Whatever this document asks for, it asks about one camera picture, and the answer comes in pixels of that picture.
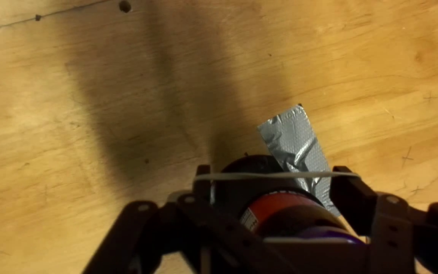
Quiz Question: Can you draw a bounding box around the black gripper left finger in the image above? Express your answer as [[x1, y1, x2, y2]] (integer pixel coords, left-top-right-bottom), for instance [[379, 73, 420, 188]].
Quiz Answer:
[[81, 163, 301, 274]]

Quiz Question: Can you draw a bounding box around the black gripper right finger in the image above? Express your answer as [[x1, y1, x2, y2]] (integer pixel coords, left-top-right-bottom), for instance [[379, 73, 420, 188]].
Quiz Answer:
[[329, 165, 438, 274]]

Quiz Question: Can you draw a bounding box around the thin pale rubber band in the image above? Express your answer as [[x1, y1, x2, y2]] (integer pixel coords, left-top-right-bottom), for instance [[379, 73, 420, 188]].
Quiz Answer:
[[193, 171, 362, 183]]

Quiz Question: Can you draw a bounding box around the brown cup with red label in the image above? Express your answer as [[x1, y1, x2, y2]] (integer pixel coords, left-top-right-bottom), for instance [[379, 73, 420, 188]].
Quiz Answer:
[[212, 154, 365, 247]]

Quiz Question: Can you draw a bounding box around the grey duct tape piece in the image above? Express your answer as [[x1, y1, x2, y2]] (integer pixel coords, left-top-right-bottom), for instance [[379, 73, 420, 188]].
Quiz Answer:
[[256, 102, 344, 220]]

